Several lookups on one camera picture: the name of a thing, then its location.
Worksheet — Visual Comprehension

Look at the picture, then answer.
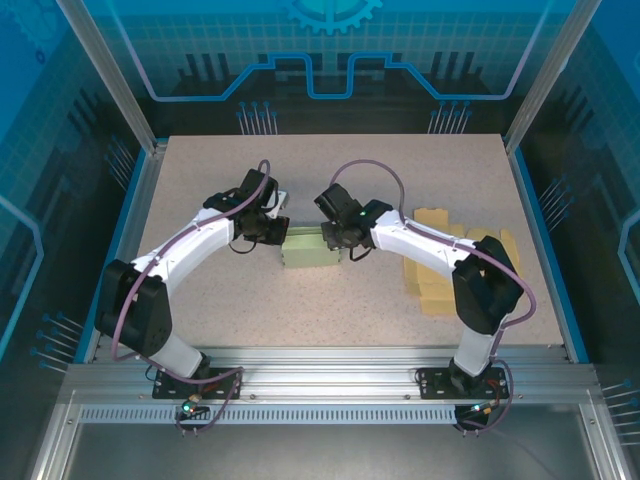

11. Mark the green paper box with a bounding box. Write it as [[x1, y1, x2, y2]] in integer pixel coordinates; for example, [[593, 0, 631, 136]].
[[280, 225, 345, 271]]

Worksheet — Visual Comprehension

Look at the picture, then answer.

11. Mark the yellow paper box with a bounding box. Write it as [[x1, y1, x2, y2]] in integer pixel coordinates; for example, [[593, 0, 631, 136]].
[[401, 206, 522, 317]]

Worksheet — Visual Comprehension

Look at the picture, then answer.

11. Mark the blue side trim strip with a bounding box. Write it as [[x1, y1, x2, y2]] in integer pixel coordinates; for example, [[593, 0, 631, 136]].
[[507, 147, 590, 362], [73, 144, 154, 362]]

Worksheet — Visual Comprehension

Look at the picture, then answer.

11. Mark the small connector with green light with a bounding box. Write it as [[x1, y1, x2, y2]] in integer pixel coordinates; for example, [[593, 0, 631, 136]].
[[175, 397, 209, 420], [457, 402, 494, 419]]

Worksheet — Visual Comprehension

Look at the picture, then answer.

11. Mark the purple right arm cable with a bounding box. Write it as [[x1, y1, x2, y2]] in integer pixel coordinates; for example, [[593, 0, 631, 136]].
[[329, 158, 537, 437]]

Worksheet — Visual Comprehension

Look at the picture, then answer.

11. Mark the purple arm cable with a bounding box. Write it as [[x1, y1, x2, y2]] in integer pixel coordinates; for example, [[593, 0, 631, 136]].
[[109, 158, 274, 437], [329, 158, 537, 437]]

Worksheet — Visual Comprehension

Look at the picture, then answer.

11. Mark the aluminium mounting rail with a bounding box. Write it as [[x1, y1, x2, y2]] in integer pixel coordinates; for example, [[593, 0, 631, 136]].
[[64, 344, 601, 405]]

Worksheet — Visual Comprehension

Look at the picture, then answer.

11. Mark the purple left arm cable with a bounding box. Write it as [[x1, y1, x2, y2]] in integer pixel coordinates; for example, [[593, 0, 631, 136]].
[[109, 158, 274, 437]]

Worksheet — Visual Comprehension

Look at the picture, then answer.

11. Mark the slotted grey cable duct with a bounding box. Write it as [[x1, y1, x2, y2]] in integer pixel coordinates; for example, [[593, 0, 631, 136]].
[[79, 405, 459, 425]]

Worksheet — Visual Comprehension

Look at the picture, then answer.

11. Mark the aluminium frame post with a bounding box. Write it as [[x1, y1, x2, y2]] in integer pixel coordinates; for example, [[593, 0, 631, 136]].
[[53, 0, 170, 155], [502, 0, 604, 155]]

